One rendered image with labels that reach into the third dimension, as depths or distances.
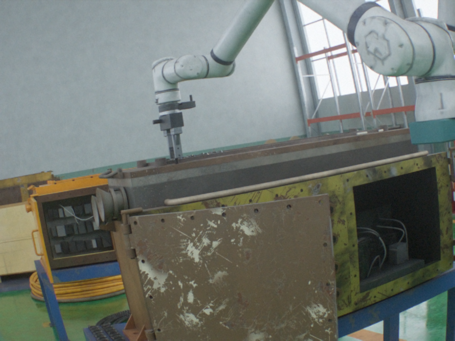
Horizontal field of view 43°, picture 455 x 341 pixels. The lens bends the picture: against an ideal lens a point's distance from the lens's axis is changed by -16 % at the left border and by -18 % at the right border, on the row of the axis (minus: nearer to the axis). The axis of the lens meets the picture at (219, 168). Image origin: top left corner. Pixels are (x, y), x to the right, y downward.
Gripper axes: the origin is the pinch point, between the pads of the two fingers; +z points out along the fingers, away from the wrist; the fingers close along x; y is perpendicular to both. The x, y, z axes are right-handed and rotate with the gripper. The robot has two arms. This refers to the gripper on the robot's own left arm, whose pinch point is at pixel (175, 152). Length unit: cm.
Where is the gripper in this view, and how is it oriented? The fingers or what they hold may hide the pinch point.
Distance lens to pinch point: 235.0
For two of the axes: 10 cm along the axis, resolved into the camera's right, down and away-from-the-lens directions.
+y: -9.2, 1.6, -3.5
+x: 3.5, -0.1, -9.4
